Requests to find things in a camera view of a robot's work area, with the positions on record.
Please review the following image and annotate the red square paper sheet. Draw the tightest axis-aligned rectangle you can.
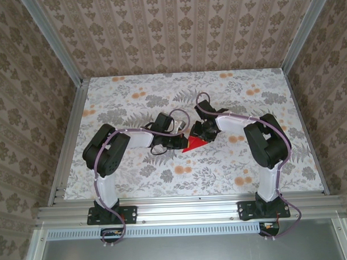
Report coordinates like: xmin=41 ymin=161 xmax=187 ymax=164
xmin=181 ymin=135 xmax=210 ymax=154

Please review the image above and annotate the grey metal sheet panel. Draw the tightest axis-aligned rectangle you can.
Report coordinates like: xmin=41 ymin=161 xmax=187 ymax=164
xmin=37 ymin=218 xmax=347 ymax=260

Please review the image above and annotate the floral printed table mat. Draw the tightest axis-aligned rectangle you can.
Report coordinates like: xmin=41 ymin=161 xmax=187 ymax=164
xmin=59 ymin=67 xmax=326 ymax=202

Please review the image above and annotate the aluminium table cross beam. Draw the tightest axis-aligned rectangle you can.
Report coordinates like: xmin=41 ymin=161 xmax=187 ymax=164
xmin=36 ymin=191 xmax=347 ymax=229

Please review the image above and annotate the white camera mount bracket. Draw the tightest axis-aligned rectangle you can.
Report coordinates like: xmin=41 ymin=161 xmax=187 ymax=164
xmin=173 ymin=119 xmax=188 ymax=132

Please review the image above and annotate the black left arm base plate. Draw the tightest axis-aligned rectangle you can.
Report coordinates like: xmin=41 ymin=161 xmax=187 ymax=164
xmin=87 ymin=204 xmax=137 ymax=226

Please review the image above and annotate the slotted grey cable duct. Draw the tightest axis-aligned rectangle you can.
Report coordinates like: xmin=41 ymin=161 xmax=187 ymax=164
xmin=47 ymin=221 xmax=259 ymax=241

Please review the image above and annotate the aluminium table side rail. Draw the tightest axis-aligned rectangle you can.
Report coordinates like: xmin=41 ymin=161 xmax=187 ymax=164
xmin=281 ymin=67 xmax=331 ymax=197
xmin=43 ymin=78 xmax=95 ymax=208

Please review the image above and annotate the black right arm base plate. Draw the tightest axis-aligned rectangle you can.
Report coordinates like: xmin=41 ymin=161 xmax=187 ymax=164
xmin=237 ymin=199 xmax=291 ymax=221

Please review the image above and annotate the black controller board with wires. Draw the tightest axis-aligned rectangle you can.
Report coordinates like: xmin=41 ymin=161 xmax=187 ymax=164
xmin=100 ymin=227 xmax=124 ymax=244
xmin=258 ymin=221 xmax=281 ymax=238

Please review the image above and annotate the aluminium upright post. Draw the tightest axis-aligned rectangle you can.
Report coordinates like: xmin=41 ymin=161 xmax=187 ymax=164
xmin=279 ymin=0 xmax=337 ymax=72
xmin=19 ymin=0 xmax=84 ymax=87

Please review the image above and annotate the aluminium lower frame rail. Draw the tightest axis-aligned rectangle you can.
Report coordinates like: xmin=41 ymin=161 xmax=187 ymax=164
xmin=19 ymin=229 xmax=50 ymax=260
xmin=330 ymin=217 xmax=347 ymax=260

